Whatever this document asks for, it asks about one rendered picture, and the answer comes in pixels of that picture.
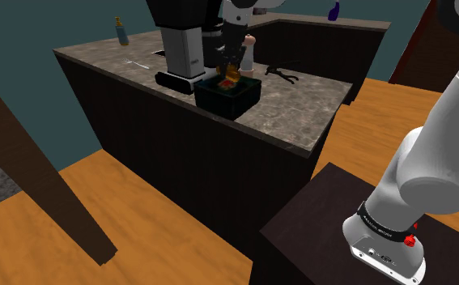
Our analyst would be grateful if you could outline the dark brown door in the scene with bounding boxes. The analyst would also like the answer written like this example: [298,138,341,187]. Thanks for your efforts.
[388,0,459,94]

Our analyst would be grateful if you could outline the blue bottle with gold pump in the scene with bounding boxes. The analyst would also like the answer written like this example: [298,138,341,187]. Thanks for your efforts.
[113,15,130,47]

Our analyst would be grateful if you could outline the dark kitchen counter cabinet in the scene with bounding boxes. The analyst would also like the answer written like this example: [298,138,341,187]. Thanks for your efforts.
[53,11,393,262]

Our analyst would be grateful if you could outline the white pepper mill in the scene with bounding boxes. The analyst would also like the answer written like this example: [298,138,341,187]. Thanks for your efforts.
[239,33,257,79]

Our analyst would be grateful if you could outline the dark brown wooden beam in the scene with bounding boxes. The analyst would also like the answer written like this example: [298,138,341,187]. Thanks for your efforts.
[0,66,119,267]

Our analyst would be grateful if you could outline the black square box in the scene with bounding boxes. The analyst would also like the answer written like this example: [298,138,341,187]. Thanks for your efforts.
[193,74,263,121]

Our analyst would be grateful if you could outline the yellow and red object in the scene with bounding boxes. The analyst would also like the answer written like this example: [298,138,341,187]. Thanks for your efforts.
[217,65,240,89]

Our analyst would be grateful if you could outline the black and silver coffee machine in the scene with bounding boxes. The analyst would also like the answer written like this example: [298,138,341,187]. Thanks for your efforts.
[145,0,224,96]

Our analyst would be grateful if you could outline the silver fork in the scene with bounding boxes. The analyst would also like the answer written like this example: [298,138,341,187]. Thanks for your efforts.
[122,57,151,70]

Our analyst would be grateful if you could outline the purple bottle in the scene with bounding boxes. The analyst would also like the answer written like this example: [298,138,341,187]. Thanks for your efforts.
[327,0,342,23]

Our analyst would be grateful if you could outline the dark robot stand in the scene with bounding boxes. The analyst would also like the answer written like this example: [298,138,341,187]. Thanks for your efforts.
[249,161,459,285]

